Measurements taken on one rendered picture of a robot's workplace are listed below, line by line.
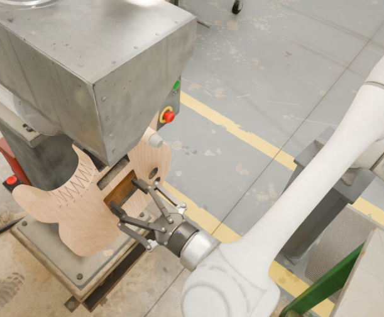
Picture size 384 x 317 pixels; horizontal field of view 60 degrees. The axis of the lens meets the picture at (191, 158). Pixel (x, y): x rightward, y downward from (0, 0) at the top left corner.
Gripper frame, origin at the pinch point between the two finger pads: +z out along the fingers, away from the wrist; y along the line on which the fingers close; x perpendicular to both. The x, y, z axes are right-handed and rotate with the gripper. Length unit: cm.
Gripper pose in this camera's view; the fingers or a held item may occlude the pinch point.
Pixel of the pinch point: (124, 193)
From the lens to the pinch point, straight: 82.1
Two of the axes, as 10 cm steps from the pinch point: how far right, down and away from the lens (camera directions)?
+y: 6.2, -7.0, 3.7
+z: -7.9, -5.2, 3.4
